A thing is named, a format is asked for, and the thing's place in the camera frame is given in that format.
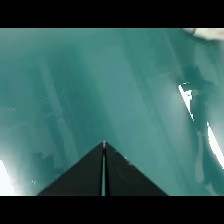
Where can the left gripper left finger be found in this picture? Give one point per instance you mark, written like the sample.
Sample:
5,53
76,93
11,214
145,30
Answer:
83,180

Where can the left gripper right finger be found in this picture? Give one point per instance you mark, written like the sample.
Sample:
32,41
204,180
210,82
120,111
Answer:
130,180

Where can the white shirt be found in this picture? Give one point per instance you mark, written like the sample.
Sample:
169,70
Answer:
206,33

